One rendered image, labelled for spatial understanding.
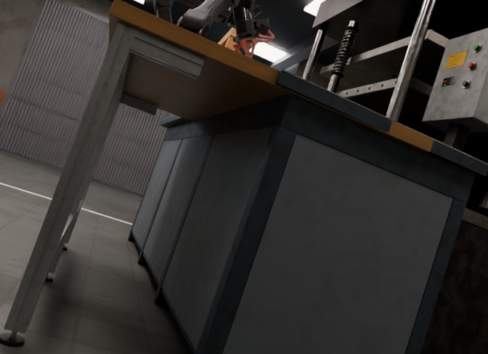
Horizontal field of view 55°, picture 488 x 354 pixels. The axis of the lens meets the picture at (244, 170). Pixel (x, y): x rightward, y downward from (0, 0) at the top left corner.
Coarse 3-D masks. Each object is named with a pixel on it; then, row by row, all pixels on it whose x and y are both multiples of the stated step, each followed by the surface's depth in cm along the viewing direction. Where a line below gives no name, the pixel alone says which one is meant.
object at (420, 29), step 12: (432, 0) 215; (420, 12) 216; (432, 12) 216; (420, 24) 215; (324, 36) 327; (420, 36) 214; (312, 48) 327; (408, 48) 216; (420, 48) 215; (312, 60) 325; (408, 60) 213; (312, 72) 326; (408, 72) 213; (396, 84) 214; (408, 84) 213; (396, 96) 212; (396, 108) 211; (396, 120) 212; (480, 204) 234
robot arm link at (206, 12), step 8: (208, 0) 147; (216, 0) 148; (224, 0) 151; (200, 8) 143; (208, 8) 144; (216, 8) 147; (224, 8) 154; (184, 16) 138; (192, 16) 138; (200, 16) 139; (208, 16) 140; (216, 16) 149; (184, 24) 138; (192, 24) 137; (200, 24) 137
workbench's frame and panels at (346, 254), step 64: (192, 128) 221; (256, 128) 132; (320, 128) 120; (384, 128) 123; (192, 192) 177; (256, 192) 115; (320, 192) 120; (384, 192) 127; (448, 192) 133; (192, 256) 148; (256, 256) 116; (320, 256) 121; (384, 256) 128; (448, 256) 134; (192, 320) 127; (256, 320) 116; (320, 320) 122; (384, 320) 128
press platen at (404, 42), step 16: (432, 32) 223; (384, 48) 256; (400, 48) 242; (432, 48) 230; (352, 64) 287; (368, 64) 278; (384, 64) 270; (400, 64) 262; (416, 64) 255; (432, 64) 248; (352, 80) 315; (368, 80) 305; (384, 80) 295; (432, 80) 269
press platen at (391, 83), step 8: (392, 80) 232; (416, 80) 221; (360, 88) 259; (368, 88) 251; (376, 88) 243; (384, 88) 236; (392, 88) 231; (416, 88) 221; (424, 88) 223; (432, 88) 224; (344, 96) 273; (352, 96) 265; (360, 96) 260; (424, 96) 226
